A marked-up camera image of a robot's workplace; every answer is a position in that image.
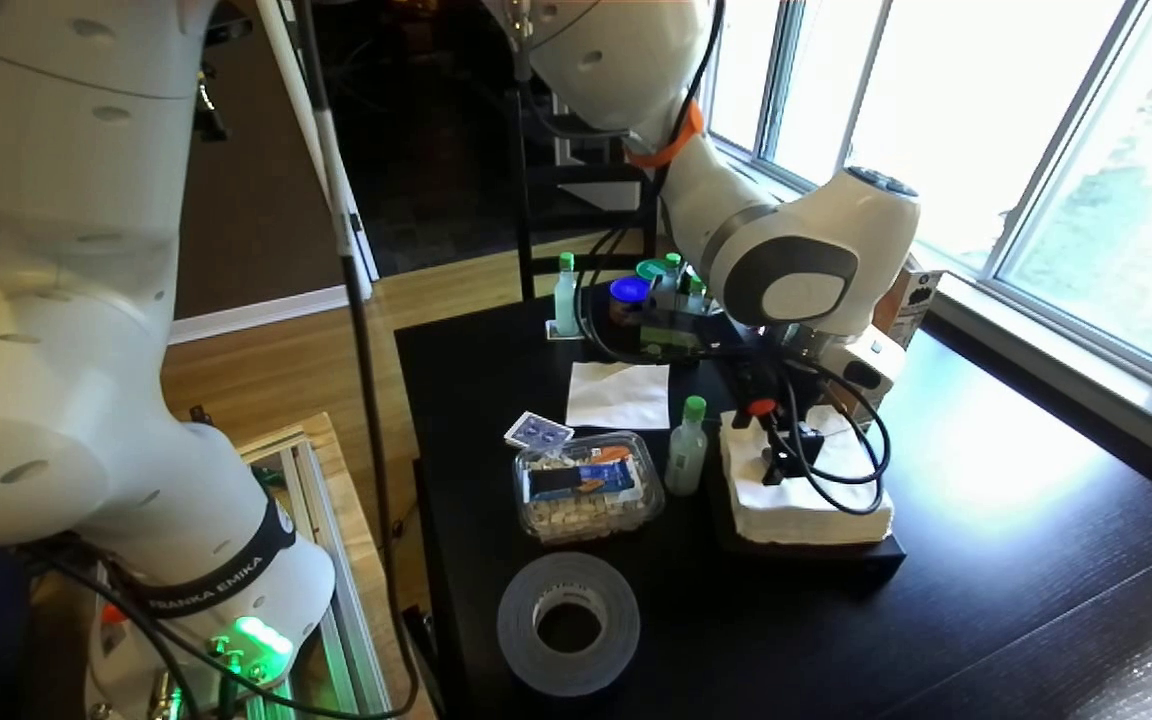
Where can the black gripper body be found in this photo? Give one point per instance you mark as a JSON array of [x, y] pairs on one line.
[[777, 402]]

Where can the white napkin stack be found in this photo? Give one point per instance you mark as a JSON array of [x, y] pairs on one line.
[[791, 517]]

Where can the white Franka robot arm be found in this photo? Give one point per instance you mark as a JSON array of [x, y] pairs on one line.
[[41, 402]]

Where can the green cap sanitizer bottle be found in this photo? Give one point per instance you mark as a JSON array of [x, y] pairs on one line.
[[566, 298], [684, 456]]

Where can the black napkin tray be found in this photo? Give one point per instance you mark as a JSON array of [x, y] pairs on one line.
[[801, 561]]

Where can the blue lid jar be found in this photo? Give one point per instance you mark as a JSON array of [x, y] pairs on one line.
[[625, 295]]

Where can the clear plastic food container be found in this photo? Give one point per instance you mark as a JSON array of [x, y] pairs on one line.
[[585, 491]]

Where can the clear bottle stand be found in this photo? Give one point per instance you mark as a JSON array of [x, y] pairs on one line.
[[570, 335]]

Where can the blue playing card deck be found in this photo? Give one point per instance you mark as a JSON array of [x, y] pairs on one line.
[[536, 432]]

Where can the black wooden chair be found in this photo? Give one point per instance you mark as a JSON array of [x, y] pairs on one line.
[[520, 203]]

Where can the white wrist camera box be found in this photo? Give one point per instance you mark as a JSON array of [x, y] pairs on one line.
[[863, 362]]

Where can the white window frame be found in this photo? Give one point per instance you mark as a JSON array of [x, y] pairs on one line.
[[1070, 352]]

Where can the grey duct tape roll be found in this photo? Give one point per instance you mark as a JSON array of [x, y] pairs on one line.
[[520, 642]]

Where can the grey metal rail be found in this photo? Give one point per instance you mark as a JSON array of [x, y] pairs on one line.
[[322, 561]]

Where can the white door frame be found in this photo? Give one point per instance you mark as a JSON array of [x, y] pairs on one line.
[[336, 174]]

